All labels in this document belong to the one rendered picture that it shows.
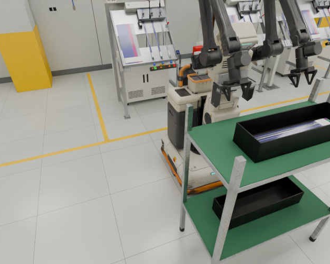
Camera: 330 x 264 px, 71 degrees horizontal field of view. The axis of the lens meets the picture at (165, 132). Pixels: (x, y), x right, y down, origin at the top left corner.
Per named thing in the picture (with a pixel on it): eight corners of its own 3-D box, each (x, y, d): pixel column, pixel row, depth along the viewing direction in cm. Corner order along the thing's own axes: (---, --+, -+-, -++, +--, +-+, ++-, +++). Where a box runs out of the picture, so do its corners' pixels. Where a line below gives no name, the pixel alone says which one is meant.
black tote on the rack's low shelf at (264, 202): (279, 184, 169) (284, 173, 162) (298, 202, 156) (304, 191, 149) (211, 208, 153) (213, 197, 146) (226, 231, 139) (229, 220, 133)
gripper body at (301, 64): (314, 69, 124) (314, 55, 123) (300, 72, 121) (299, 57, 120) (304, 70, 130) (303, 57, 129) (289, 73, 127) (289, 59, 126)
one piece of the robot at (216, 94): (206, 100, 162) (210, 71, 149) (240, 94, 170) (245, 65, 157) (218, 111, 150) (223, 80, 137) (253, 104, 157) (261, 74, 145)
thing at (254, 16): (260, 23, 336) (262, 21, 331) (221, 28, 317) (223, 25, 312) (254, 3, 338) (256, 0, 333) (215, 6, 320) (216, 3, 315)
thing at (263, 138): (323, 122, 125) (325, 117, 123) (334, 129, 119) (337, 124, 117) (244, 143, 111) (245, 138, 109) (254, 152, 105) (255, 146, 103)
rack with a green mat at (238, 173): (316, 240, 170) (406, 113, 105) (207, 290, 144) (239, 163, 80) (272, 194, 205) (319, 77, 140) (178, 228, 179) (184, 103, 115)
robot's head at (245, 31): (211, 37, 145) (222, 21, 131) (239, 34, 151) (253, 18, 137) (218, 57, 143) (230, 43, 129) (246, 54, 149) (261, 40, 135)
